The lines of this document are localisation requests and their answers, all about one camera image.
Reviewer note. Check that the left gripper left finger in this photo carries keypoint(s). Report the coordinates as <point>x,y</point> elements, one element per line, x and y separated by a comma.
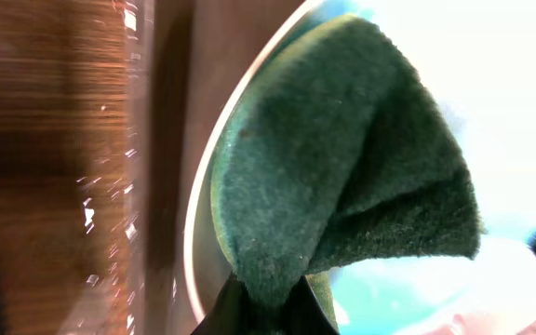
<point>232,313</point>

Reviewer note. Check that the white plate blue smear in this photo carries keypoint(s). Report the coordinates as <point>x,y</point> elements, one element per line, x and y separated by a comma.
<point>477,59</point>

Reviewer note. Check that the dark brown serving tray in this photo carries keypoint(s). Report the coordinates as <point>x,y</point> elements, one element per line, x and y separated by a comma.
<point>201,51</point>

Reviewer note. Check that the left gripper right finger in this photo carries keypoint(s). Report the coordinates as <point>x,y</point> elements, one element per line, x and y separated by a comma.
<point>302,313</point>

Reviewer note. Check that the green scouring sponge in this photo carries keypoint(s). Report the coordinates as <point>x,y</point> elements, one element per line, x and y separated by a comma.
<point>335,153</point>

